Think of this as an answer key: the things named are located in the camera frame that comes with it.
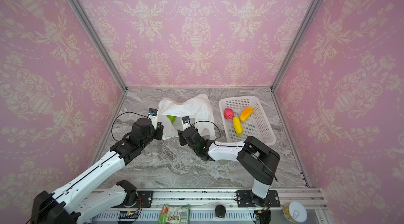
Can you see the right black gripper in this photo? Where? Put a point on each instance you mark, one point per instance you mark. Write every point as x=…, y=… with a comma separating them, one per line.
x=183, y=136

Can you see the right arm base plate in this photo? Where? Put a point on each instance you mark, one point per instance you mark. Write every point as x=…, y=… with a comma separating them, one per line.
x=245, y=198

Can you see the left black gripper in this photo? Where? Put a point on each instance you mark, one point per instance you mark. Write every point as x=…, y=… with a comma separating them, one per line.
x=160, y=128

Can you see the aluminium corner post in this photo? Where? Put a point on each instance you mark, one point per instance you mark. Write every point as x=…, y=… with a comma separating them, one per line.
x=306, y=22
x=79, y=10

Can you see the black lid jar front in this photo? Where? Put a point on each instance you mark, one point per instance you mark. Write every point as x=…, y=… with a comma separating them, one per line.
x=220, y=211

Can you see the tin can pull tab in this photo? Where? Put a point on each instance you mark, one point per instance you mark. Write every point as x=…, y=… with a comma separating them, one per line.
x=295, y=212

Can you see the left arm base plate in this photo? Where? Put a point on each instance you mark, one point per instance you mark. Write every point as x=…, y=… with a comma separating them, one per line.
x=143, y=198

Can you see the right aluminium corner post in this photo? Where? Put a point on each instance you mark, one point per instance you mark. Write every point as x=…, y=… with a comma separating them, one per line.
x=306, y=22

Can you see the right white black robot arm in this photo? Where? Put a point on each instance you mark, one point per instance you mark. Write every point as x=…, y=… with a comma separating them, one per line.
x=258, y=159

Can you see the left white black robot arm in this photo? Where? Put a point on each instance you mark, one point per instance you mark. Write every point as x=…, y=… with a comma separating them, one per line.
x=71, y=204

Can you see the green fruit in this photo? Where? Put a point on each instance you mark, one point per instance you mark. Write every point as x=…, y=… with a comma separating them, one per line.
x=171, y=118

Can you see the left aluminium corner post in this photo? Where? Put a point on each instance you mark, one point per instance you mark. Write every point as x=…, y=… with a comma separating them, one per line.
x=79, y=10

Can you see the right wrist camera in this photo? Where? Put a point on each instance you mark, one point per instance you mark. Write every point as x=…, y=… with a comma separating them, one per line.
x=186, y=122

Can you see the white plastic bag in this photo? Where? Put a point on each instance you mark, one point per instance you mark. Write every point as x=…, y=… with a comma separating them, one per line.
x=198, y=109

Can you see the white perforated plastic basket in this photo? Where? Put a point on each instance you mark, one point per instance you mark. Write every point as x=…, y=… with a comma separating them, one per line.
x=257, y=124

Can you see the green snack packet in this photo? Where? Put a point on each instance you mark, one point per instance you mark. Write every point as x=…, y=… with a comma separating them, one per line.
x=174, y=215

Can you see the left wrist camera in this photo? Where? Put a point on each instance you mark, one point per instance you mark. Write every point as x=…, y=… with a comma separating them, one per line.
x=152, y=115

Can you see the orange mango fruit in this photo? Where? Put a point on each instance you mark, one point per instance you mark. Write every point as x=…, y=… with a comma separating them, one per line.
x=246, y=113

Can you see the pink red fruit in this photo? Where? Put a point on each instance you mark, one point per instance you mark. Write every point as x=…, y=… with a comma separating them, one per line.
x=229, y=113

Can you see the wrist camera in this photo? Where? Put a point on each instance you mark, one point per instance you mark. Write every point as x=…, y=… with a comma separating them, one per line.
x=186, y=122
x=152, y=115

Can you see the aluminium front rail frame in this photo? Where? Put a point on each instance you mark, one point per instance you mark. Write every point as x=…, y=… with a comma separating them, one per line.
x=202, y=204

